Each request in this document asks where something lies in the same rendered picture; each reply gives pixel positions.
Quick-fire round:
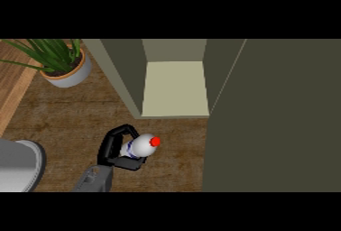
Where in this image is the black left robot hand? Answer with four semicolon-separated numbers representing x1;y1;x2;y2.
95;124;149;171

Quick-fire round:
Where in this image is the white water bottle red cap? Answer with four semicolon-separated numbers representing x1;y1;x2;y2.
116;133;162;160

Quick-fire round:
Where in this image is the olive green open cabinet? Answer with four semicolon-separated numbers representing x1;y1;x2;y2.
81;39;247;120

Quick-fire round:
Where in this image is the dark olive cabinet door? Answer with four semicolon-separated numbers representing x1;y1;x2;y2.
200;39;341;193

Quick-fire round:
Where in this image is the large grey metal pot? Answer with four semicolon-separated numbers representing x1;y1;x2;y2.
0;138;47;193

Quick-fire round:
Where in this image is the green plant in white pot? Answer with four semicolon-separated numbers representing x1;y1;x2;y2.
0;39;92;88

